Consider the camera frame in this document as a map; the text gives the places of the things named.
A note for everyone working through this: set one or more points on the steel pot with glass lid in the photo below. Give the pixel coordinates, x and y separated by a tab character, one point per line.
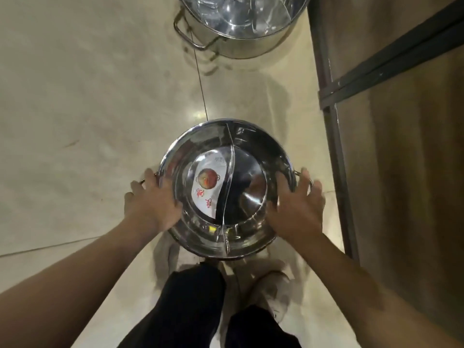
246	18

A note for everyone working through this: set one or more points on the person's left forearm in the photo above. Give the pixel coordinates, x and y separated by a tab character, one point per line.
65	293

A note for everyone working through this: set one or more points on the beige tiled floor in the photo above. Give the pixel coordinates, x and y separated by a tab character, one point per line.
90	86

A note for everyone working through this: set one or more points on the person's black trousers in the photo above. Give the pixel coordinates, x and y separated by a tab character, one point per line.
188	308

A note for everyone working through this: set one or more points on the divided steel hotpot with label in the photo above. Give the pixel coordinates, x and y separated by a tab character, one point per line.
253	148

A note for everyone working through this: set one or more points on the person's white right shoe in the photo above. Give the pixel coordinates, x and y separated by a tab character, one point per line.
272	293

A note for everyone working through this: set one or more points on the person's right hand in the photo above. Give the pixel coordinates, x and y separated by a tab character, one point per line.
301	213

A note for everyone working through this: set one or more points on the person's right forearm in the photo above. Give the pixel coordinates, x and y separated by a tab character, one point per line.
362	297

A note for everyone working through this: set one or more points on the person's left hand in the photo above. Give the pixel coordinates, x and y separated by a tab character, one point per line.
152	206

